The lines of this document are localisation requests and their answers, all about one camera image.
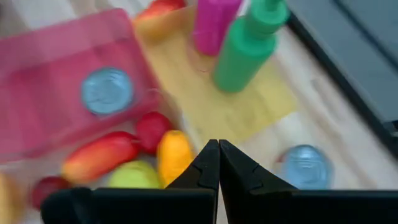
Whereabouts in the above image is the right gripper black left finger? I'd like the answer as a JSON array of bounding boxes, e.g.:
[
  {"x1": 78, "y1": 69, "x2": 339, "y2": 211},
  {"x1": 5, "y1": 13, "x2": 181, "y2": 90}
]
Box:
[{"x1": 41, "y1": 139, "x2": 221, "y2": 224}]

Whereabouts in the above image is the clear plastic container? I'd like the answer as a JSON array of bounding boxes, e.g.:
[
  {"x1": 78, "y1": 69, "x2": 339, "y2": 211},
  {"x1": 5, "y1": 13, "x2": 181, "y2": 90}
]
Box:
[{"x1": 0, "y1": 90, "x2": 200, "y2": 224}]

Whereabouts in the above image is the green water bottle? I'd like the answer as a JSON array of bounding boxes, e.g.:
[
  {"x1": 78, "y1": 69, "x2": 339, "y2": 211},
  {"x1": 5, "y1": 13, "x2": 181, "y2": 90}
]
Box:
[{"x1": 213, "y1": 0, "x2": 290, "y2": 94}]

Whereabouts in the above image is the small dark red fruit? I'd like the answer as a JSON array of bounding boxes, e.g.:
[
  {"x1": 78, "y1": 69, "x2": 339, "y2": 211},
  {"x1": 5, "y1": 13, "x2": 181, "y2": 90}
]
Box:
[{"x1": 30, "y1": 175, "x2": 72, "y2": 211}]

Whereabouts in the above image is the red orange mango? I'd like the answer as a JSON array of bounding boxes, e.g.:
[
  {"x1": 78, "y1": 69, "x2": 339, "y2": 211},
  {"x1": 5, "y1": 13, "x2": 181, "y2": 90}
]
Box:
[
  {"x1": 61, "y1": 130, "x2": 140, "y2": 184},
  {"x1": 133, "y1": 0, "x2": 187, "y2": 41}
]

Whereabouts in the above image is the orange yellow mango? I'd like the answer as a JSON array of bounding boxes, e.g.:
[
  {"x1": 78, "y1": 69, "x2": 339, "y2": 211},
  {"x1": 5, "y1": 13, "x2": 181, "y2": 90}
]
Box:
[{"x1": 156, "y1": 129, "x2": 195, "y2": 189}]

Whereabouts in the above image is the red translucent plastic tray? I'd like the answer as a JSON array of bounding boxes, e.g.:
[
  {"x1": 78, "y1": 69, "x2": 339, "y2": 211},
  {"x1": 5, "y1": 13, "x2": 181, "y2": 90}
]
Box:
[{"x1": 0, "y1": 7, "x2": 162, "y2": 164}]

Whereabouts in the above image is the yellow-green round fruit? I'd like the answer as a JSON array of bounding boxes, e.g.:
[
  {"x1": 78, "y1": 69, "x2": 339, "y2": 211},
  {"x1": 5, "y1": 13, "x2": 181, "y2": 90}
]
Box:
[{"x1": 107, "y1": 159, "x2": 162, "y2": 190}]

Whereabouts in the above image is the black aluminium table frame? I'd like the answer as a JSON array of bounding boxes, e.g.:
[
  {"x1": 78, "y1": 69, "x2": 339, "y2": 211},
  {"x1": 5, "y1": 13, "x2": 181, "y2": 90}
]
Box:
[{"x1": 285, "y1": 12, "x2": 398, "y2": 150}]

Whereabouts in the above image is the pink water bottle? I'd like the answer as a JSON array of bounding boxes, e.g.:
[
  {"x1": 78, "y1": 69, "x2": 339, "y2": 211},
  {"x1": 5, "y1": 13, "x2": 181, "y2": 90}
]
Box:
[{"x1": 192, "y1": 0, "x2": 243, "y2": 57}]

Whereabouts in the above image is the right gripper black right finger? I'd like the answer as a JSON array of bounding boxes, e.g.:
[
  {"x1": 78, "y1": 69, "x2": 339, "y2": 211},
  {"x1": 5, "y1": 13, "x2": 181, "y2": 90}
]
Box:
[{"x1": 219, "y1": 139, "x2": 398, "y2": 224}]

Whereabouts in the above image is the yellow translucent plastic tray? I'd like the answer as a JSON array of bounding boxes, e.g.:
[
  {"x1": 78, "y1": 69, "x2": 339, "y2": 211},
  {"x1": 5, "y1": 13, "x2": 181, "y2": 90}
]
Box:
[{"x1": 133, "y1": 6, "x2": 299, "y2": 147}]

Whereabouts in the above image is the red round fruit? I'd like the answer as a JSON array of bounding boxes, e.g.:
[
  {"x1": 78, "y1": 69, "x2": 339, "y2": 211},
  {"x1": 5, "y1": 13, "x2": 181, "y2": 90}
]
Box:
[{"x1": 135, "y1": 111, "x2": 172, "y2": 156}]

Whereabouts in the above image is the silver tin can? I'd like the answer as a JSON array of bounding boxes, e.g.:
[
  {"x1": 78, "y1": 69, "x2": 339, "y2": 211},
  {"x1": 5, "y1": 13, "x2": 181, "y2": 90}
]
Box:
[
  {"x1": 278, "y1": 144, "x2": 334, "y2": 190},
  {"x1": 80, "y1": 67, "x2": 135, "y2": 116}
]

